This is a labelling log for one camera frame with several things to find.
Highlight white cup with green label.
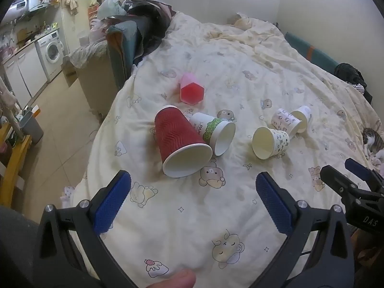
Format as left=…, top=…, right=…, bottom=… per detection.
left=189, top=112, right=236, bottom=156

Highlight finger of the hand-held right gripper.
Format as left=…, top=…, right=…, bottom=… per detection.
left=320, top=165, right=384, bottom=206
left=345, top=158, right=384, bottom=191

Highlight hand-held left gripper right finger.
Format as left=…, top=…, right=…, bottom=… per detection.
left=249, top=172, right=356, bottom=288

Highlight white kitchen cabinets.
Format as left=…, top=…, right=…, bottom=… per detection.
left=2, top=46, right=43, bottom=106

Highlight white plastic bag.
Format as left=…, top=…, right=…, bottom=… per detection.
left=96, top=0, right=128, bottom=21

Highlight yellow wooden table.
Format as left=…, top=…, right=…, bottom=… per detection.
left=0, top=123, right=32, bottom=207

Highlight dark clothes pile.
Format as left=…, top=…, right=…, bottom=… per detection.
left=121, top=0, right=177, bottom=61

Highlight red ribbed paper cup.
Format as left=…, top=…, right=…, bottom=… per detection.
left=154, top=105, right=213, bottom=178

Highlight beige sofa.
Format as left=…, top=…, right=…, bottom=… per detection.
left=69, top=40, right=126, bottom=117

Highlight small printed paper cup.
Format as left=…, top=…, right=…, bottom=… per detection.
left=252, top=127, right=290, bottom=160
left=289, top=106, right=312, bottom=134
left=271, top=108, right=302, bottom=133

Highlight person's left hand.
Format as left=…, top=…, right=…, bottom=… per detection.
left=148, top=268, right=197, bottom=288

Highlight pink faceted plastic cup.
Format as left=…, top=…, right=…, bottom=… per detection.
left=180, top=72, right=205, bottom=106

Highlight grey trash bin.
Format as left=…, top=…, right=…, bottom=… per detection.
left=19, top=109, right=44, bottom=144

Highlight black garment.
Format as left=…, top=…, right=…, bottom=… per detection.
left=334, top=63, right=368, bottom=89

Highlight tabby cat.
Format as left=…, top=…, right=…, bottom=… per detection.
left=361, top=127, right=384, bottom=163

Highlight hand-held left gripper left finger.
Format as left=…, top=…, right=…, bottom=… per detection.
left=33, top=170, right=135, bottom=288

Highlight cardboard box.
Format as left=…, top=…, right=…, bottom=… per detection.
left=61, top=55, right=79, bottom=88

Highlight teal headboard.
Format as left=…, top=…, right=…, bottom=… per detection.
left=284, top=32, right=341, bottom=74

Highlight white washing machine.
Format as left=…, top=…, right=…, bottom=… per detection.
left=35, top=30, right=65, bottom=82

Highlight teal cushion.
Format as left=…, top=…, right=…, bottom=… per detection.
left=106, top=19, right=144, bottom=89

